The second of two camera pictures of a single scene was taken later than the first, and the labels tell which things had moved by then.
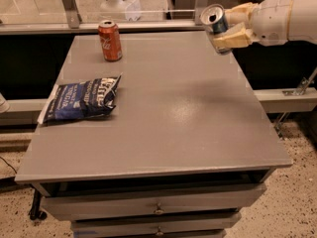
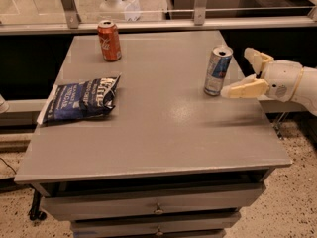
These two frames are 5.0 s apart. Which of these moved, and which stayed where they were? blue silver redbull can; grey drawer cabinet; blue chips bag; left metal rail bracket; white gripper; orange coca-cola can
Moved: white gripper; blue silver redbull can
Stayed: grey drawer cabinet; orange coca-cola can; left metal rail bracket; blue chips bag
